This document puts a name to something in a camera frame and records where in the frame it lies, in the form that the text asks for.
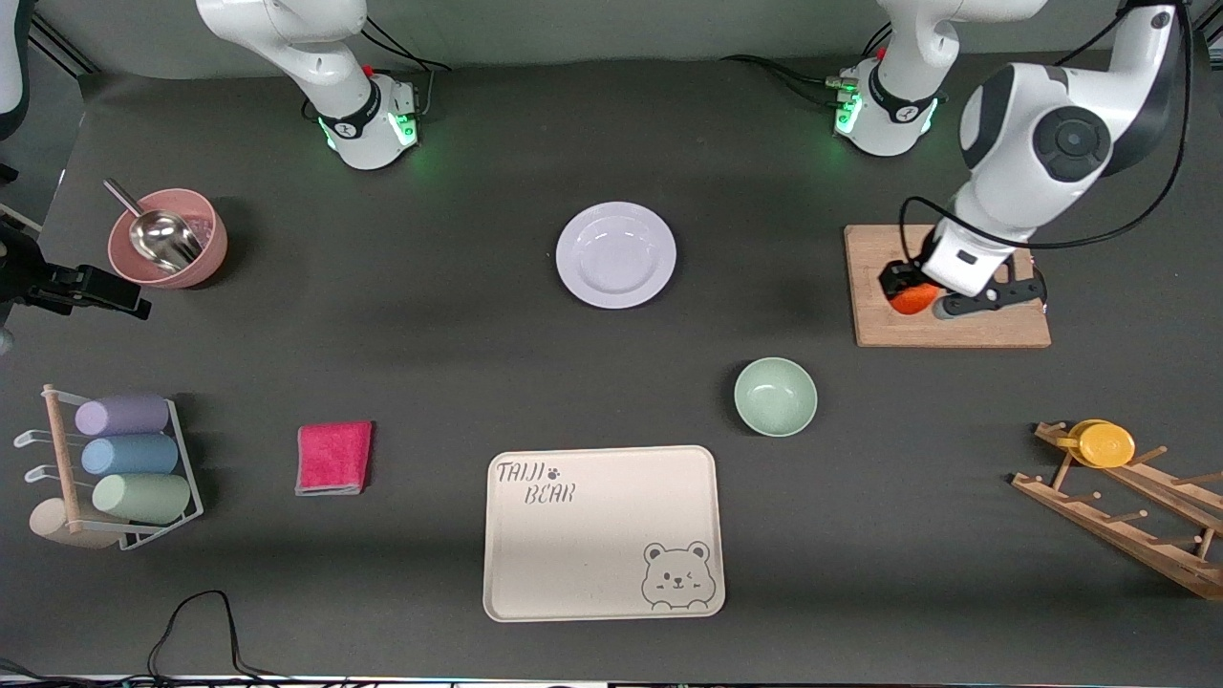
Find wooden peg mug rack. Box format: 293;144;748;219
1011;420;1223;601

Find pink folded cloth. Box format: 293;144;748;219
295;421;374;496

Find black right base cables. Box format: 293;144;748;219
361;17;452;120

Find metal scoop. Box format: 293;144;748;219
103;179;204;271

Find white wire cup rack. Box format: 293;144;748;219
14;384;204;552

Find black looped table cable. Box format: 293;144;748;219
148;591;288;684

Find wooden cutting board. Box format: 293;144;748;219
845;225;1052;349

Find purple cup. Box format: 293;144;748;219
75;394;171;438

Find blue cup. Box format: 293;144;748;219
81;435;180;477

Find pale lavender round plate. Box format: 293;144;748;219
556;201;677;310

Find black left base cables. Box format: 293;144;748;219
719;24;894;108

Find beige tray with bear print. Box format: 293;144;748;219
483;445;725;623

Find yellow mug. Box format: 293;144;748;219
1056;419;1136;469

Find black base cables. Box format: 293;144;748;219
361;17;452;120
719;24;894;108

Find pink bowl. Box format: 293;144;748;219
107;188;228;290

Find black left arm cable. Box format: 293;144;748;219
901;0;1195;264

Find mint green bowl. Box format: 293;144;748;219
734;357;819;438

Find green cup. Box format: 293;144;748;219
93;473;192;525

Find orange mandarin fruit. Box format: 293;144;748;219
889;283;943;316

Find beige cup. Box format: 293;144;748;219
29;499;130;550

